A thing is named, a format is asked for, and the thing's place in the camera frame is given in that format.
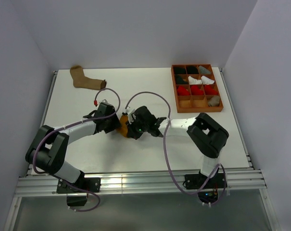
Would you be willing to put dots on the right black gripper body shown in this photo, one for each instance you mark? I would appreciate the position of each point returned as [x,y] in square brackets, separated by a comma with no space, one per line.
[137,128]

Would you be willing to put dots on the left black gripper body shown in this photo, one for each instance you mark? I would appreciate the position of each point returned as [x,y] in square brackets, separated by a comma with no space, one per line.
[112,123]

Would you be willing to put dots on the mustard yellow striped sock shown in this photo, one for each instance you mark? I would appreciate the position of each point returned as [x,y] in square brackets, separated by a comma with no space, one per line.
[123,130]

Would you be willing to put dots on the brown sock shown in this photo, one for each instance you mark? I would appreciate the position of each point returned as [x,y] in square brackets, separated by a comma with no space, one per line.
[82,81]

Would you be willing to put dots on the tan sock with red cuff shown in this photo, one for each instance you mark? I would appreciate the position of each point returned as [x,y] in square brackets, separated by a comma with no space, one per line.
[214,101]

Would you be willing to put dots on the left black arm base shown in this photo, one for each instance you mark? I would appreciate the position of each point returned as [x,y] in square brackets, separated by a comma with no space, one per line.
[77,194]

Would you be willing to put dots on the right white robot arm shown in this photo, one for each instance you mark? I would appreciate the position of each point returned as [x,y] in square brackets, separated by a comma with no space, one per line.
[208,136]

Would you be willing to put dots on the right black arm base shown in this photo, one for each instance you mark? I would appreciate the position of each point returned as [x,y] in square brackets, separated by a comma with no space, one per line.
[217,182]

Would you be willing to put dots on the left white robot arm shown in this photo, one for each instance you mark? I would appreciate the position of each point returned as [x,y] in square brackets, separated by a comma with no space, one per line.
[48,148]

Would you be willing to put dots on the red rolled sock left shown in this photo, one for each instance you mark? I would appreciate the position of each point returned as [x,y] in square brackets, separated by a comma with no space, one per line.
[182,91]

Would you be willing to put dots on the red rolled sock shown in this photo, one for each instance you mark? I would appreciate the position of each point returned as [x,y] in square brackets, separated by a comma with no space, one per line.
[209,90]
[182,91]
[195,90]

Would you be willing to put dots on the black rolled sock middle-left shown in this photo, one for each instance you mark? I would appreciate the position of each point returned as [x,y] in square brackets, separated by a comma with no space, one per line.
[180,81]

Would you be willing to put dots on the red rolled sock middle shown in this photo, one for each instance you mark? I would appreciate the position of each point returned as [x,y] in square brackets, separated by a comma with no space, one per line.
[195,90]

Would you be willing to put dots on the black rolled sock back-left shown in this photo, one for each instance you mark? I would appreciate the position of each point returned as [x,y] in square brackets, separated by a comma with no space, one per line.
[179,70]

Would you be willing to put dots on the orange compartment organizer box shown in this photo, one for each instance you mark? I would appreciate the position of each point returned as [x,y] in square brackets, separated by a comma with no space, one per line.
[195,103]

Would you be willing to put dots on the white rolled sock middle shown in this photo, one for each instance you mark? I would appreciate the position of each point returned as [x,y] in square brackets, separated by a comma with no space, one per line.
[193,81]

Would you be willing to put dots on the white rolled sock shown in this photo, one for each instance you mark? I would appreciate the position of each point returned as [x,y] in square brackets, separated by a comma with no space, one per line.
[207,81]
[193,81]

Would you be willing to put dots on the black rolled sock back-middle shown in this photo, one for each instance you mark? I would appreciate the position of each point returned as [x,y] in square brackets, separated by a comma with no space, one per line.
[192,69]

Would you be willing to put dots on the red rolled sock right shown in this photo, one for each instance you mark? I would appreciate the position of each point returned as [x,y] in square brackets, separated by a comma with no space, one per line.
[209,90]

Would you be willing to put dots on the white rolled sock right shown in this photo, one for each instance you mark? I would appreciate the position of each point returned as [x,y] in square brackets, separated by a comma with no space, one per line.
[207,81]

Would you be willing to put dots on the grey rolled sock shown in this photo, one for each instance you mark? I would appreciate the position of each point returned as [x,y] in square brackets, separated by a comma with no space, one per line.
[203,70]

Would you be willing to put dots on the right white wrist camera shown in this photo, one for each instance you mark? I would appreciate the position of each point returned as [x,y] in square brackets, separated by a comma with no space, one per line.
[129,112]

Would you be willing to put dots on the aluminium frame rail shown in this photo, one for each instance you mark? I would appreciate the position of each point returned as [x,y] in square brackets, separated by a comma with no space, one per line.
[134,183]

